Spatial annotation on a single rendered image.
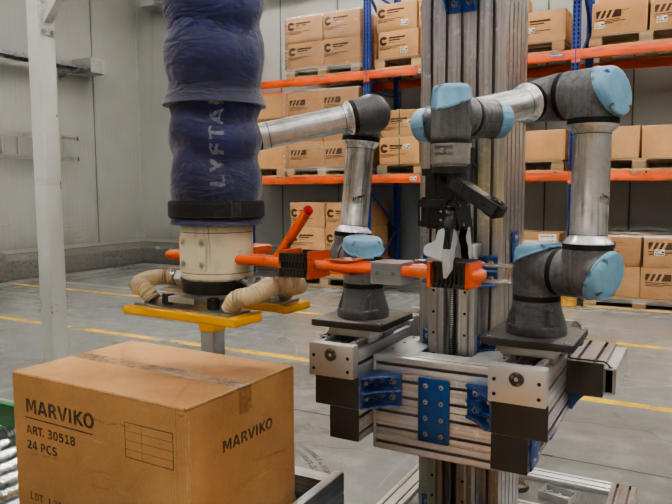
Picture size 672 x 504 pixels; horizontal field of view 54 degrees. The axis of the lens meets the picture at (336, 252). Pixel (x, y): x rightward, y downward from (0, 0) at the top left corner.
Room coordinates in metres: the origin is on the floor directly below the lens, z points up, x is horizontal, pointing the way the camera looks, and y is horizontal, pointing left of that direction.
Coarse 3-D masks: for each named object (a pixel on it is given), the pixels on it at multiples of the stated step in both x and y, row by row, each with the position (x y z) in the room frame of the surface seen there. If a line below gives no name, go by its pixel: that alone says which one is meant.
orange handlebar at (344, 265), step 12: (168, 252) 1.62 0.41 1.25; (264, 252) 1.79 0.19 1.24; (240, 264) 1.51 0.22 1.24; (252, 264) 1.49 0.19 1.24; (264, 264) 1.47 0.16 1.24; (276, 264) 1.45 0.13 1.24; (324, 264) 1.38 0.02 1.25; (336, 264) 1.37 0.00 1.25; (348, 264) 1.36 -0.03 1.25; (360, 264) 1.34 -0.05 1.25; (420, 264) 1.32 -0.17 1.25; (408, 276) 1.29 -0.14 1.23; (420, 276) 1.27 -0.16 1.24; (480, 276) 1.22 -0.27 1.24
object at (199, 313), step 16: (128, 304) 1.55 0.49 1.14; (144, 304) 1.52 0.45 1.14; (160, 304) 1.52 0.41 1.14; (176, 304) 1.52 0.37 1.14; (208, 304) 1.45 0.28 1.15; (176, 320) 1.46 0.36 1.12; (192, 320) 1.43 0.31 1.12; (208, 320) 1.40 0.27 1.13; (224, 320) 1.38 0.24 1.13; (240, 320) 1.38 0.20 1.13; (256, 320) 1.43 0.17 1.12
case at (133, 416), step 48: (48, 384) 1.59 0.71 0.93; (96, 384) 1.54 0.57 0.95; (144, 384) 1.53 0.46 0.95; (192, 384) 1.53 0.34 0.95; (240, 384) 1.53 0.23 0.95; (288, 384) 1.68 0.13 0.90; (48, 432) 1.59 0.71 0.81; (96, 432) 1.50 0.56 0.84; (144, 432) 1.42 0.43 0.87; (192, 432) 1.37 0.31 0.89; (240, 432) 1.51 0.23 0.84; (288, 432) 1.68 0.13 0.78; (48, 480) 1.60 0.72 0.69; (96, 480) 1.51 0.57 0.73; (144, 480) 1.42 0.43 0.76; (192, 480) 1.37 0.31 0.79; (240, 480) 1.50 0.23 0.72; (288, 480) 1.67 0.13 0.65
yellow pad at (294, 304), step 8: (256, 304) 1.57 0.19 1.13; (264, 304) 1.56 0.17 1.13; (272, 304) 1.55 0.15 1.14; (280, 304) 1.55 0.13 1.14; (288, 304) 1.55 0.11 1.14; (296, 304) 1.56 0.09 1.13; (304, 304) 1.59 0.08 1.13; (272, 312) 1.55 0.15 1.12; (280, 312) 1.54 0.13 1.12; (288, 312) 1.53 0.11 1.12
